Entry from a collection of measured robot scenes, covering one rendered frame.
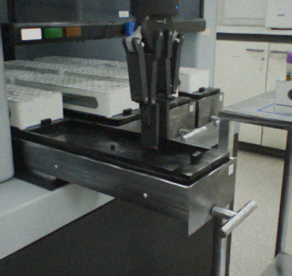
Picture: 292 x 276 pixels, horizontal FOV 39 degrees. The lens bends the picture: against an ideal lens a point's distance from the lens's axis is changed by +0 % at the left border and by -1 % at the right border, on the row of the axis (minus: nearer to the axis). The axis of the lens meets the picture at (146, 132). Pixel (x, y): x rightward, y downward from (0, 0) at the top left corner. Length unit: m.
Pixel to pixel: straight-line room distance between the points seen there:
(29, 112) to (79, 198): 0.18
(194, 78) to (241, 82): 2.01
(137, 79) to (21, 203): 0.26
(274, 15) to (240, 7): 0.81
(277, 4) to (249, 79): 0.54
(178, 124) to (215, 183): 0.39
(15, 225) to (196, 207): 0.28
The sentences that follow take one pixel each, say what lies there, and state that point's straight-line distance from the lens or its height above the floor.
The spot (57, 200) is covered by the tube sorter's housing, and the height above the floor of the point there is 0.72.
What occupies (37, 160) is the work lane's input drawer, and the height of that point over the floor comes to 0.78.
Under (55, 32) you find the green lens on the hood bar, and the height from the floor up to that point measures 0.98.
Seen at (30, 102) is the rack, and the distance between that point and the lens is 0.75.
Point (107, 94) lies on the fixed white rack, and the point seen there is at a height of 0.86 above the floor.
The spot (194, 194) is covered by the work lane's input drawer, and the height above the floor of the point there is 0.79.
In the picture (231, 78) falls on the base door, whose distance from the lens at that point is 3.08.
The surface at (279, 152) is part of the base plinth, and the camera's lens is 3.10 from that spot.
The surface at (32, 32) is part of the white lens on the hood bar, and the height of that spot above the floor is 0.98.
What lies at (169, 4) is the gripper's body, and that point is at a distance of 0.60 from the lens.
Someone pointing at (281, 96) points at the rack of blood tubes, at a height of 0.85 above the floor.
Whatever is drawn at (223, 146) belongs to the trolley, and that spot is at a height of 0.74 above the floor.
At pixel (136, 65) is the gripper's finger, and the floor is 0.94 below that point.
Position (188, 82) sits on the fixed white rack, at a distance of 1.04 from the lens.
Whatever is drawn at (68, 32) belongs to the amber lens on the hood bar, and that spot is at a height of 0.98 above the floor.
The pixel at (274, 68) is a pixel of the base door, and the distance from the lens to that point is 2.95.
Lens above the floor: 1.01
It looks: 16 degrees down
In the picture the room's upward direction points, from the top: straight up
